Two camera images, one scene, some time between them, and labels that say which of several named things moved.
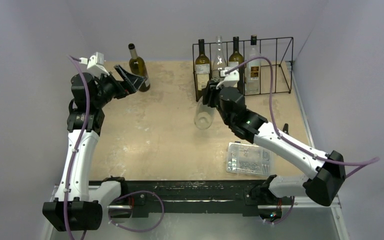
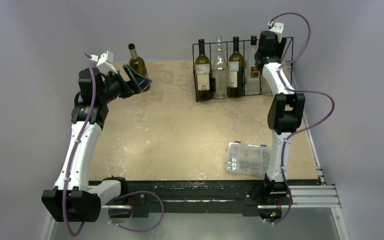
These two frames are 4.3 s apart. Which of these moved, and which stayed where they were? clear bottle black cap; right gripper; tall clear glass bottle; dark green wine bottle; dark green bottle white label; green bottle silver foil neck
Moved: right gripper; tall clear glass bottle
Stayed: clear bottle black cap; dark green bottle white label; dark green wine bottle; green bottle silver foil neck
